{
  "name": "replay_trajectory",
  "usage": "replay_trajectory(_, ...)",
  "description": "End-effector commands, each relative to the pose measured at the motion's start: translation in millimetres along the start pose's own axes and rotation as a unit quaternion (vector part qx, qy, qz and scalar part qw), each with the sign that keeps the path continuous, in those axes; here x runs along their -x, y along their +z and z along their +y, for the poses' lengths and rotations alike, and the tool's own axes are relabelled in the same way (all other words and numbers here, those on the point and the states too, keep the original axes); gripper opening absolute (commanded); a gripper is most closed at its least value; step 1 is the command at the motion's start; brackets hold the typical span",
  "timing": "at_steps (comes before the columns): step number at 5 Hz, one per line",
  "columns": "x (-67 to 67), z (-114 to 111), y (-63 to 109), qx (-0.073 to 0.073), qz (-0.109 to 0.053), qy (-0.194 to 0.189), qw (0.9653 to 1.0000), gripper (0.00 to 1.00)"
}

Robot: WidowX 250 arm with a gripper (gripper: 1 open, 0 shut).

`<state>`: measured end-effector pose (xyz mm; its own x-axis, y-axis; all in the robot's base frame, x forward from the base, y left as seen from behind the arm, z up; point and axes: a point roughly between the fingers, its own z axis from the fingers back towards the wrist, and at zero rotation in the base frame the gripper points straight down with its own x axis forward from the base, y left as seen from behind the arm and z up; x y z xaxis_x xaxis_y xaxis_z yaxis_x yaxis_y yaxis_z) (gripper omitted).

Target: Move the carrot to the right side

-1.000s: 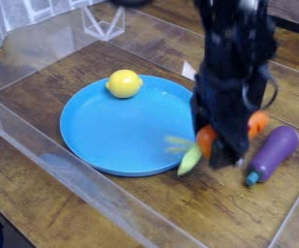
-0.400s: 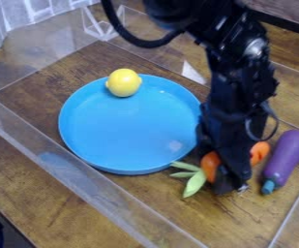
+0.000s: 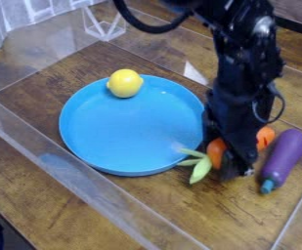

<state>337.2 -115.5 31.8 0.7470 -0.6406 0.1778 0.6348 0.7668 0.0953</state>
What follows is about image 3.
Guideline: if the blue round plate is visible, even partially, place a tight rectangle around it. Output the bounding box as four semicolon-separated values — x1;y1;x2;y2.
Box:
59;75;205;177

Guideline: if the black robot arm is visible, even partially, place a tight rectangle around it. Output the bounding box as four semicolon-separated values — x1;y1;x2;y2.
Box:
162;0;285;181

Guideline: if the white curtain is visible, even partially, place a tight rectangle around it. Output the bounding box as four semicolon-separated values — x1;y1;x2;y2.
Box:
0;0;104;47

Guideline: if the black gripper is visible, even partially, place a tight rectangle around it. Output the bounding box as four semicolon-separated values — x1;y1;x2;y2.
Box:
202;81;278;182

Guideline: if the yellow toy lemon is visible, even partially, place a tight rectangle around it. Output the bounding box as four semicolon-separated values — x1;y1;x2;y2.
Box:
106;69;145;98

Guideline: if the purple toy eggplant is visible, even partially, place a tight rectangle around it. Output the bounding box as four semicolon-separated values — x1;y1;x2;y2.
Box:
261;129;302;194

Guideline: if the orange toy carrot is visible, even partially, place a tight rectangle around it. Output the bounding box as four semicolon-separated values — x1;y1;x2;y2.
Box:
178;126;275;185

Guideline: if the clear acrylic enclosure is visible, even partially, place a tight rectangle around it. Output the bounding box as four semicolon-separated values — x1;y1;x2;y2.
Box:
0;11;302;250

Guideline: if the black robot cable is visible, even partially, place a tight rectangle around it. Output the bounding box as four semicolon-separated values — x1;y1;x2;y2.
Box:
111;0;194;35

